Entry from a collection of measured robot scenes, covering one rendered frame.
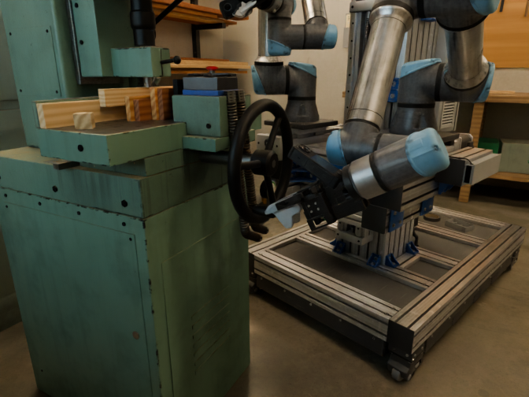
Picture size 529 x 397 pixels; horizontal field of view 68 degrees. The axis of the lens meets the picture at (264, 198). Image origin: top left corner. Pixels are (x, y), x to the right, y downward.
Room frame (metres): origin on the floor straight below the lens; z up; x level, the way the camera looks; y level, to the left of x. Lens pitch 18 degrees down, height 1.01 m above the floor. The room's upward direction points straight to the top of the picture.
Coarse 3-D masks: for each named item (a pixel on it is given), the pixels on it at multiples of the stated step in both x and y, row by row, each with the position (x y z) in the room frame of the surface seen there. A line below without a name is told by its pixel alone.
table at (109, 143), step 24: (120, 120) 0.96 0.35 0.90; (168, 120) 0.96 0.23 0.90; (48, 144) 0.80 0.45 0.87; (72, 144) 0.76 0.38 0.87; (96, 144) 0.73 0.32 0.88; (120, 144) 0.74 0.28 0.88; (144, 144) 0.80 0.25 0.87; (168, 144) 0.86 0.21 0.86; (192, 144) 0.89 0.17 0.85; (216, 144) 0.86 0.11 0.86
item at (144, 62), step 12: (120, 48) 1.04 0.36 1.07; (132, 48) 1.02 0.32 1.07; (144, 48) 1.00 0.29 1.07; (156, 48) 1.01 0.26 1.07; (120, 60) 1.04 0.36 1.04; (132, 60) 1.02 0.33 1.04; (144, 60) 1.01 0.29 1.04; (156, 60) 1.01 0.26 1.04; (120, 72) 1.05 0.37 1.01; (132, 72) 1.03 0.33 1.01; (144, 72) 1.01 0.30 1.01; (156, 72) 1.01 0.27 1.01; (168, 72) 1.05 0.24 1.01
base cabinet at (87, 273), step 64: (0, 192) 1.03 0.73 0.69; (64, 256) 0.91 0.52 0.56; (128, 256) 0.80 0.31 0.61; (192, 256) 0.91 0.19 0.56; (64, 320) 0.94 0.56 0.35; (128, 320) 0.81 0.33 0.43; (192, 320) 0.89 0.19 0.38; (64, 384) 0.97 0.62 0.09; (128, 384) 0.83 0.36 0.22; (192, 384) 0.88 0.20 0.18
